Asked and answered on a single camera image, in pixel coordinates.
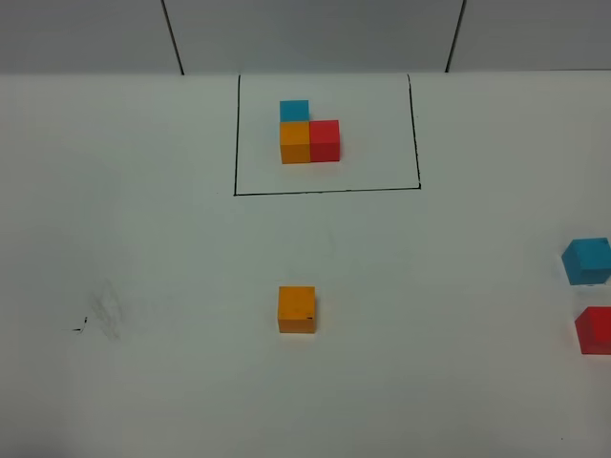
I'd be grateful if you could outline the template blue cube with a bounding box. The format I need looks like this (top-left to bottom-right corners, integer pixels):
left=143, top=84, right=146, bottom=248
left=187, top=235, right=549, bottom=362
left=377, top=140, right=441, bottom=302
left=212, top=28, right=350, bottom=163
left=280, top=100, right=309, bottom=122

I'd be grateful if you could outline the template orange cube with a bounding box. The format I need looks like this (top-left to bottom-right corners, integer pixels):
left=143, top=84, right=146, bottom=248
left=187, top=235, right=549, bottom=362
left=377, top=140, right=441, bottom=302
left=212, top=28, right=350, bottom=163
left=280, top=121, right=310, bottom=164

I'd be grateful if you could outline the template red cube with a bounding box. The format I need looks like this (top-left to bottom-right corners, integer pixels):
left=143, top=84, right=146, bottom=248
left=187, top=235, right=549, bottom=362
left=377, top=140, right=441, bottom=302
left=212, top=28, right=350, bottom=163
left=309, top=120, right=341, bottom=162

